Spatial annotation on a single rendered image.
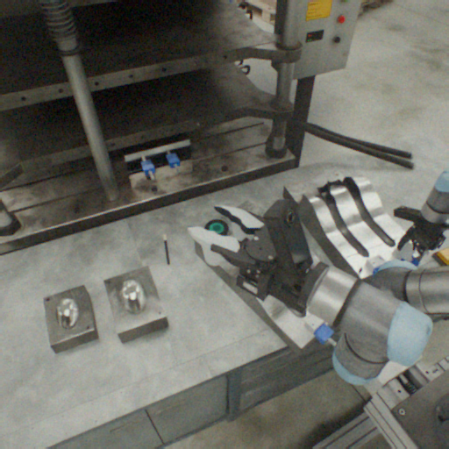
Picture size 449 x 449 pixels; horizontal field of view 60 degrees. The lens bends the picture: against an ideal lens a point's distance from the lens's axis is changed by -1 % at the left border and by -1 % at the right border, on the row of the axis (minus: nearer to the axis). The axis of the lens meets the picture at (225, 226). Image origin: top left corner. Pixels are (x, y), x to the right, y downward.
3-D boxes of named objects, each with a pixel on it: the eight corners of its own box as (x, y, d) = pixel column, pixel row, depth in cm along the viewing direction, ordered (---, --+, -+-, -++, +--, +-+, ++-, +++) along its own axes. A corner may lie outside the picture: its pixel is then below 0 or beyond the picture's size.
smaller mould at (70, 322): (99, 338, 118) (94, 329, 114) (55, 354, 115) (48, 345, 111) (89, 294, 129) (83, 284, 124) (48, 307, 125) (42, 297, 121)
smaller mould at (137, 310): (169, 326, 121) (167, 315, 116) (122, 344, 117) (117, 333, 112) (151, 276, 133) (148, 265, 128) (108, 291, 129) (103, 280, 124)
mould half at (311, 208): (416, 267, 136) (431, 244, 125) (354, 294, 129) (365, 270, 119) (336, 179, 166) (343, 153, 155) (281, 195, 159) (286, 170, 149)
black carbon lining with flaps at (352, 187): (397, 248, 132) (407, 231, 125) (359, 264, 128) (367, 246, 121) (339, 184, 153) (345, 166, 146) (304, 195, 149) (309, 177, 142)
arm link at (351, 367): (391, 344, 67) (414, 313, 59) (366, 399, 61) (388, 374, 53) (349, 320, 70) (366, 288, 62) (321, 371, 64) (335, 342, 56)
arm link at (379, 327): (401, 381, 52) (425, 356, 46) (326, 338, 56) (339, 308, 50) (418, 337, 56) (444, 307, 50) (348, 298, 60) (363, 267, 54)
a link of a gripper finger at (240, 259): (206, 257, 58) (264, 275, 56) (207, 250, 57) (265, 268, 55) (217, 237, 61) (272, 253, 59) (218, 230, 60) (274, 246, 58)
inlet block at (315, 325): (346, 351, 113) (352, 343, 109) (336, 361, 111) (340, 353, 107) (313, 319, 120) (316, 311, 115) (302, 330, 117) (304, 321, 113)
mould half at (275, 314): (352, 305, 126) (362, 287, 118) (298, 356, 115) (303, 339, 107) (248, 218, 151) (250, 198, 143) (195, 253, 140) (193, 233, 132)
